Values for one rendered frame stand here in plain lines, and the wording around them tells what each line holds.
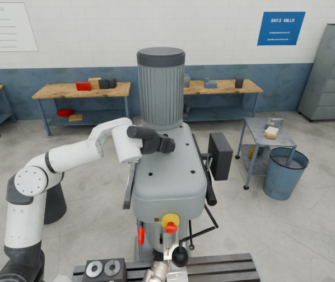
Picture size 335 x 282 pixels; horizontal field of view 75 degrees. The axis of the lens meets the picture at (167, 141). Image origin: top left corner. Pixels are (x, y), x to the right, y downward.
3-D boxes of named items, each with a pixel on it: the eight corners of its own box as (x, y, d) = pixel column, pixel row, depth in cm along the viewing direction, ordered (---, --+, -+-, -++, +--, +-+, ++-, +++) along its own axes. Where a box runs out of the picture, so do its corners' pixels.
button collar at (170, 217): (179, 229, 73) (180, 217, 70) (161, 230, 73) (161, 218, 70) (178, 224, 75) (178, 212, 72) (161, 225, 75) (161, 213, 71)
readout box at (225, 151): (229, 180, 124) (236, 150, 113) (214, 181, 124) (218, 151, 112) (219, 159, 141) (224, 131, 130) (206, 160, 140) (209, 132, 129)
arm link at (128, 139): (136, 163, 70) (111, 165, 61) (128, 133, 73) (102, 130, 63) (164, 151, 65) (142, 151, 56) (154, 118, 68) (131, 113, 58)
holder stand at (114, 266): (125, 294, 130) (121, 277, 119) (88, 297, 128) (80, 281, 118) (127, 273, 140) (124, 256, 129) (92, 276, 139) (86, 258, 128)
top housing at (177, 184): (207, 221, 76) (212, 188, 67) (131, 226, 74) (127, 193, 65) (186, 146, 115) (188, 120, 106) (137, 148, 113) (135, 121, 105)
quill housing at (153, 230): (187, 253, 109) (191, 211, 92) (147, 256, 108) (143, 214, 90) (182, 221, 125) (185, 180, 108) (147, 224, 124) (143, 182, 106)
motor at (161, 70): (185, 130, 98) (189, 55, 81) (140, 131, 97) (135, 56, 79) (180, 111, 115) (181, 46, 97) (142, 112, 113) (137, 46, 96)
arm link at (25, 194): (28, 158, 68) (21, 228, 68) (-1, 163, 55) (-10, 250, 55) (66, 161, 68) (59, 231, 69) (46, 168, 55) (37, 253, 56)
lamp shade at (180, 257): (175, 270, 89) (176, 262, 85) (168, 254, 94) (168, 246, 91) (191, 263, 91) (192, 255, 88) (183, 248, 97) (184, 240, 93)
